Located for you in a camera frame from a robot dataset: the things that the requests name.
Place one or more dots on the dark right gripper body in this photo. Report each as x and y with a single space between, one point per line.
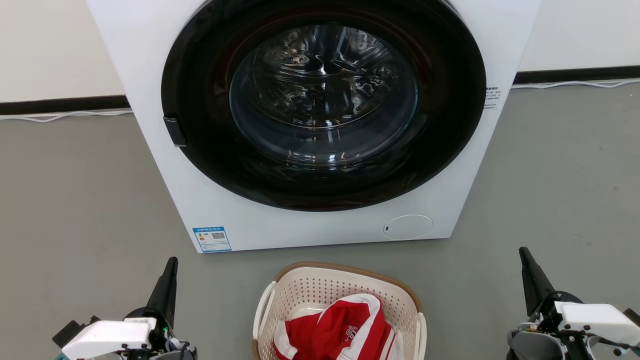
537 345

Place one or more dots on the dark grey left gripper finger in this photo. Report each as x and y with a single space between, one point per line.
165 295

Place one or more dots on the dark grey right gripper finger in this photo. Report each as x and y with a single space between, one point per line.
535 285

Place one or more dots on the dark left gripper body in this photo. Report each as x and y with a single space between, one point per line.
170 347

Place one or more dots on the cream perforated laundry basket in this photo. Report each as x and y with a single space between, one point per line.
310 290

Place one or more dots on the blue energy label sticker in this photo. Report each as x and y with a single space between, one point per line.
212 240

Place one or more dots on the round white filter cover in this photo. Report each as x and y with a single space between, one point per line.
408 227

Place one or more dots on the red and white garment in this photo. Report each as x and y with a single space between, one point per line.
345 327

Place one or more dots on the small white text sticker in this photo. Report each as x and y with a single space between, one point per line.
491 97

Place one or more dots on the white front-load washing machine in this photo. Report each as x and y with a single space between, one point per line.
145 55

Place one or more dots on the round black glass washer door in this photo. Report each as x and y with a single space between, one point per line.
325 100

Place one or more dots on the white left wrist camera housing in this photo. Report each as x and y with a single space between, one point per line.
107 337

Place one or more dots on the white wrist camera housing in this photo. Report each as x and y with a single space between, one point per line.
597 320
107 337

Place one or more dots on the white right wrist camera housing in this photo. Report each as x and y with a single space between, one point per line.
597 320

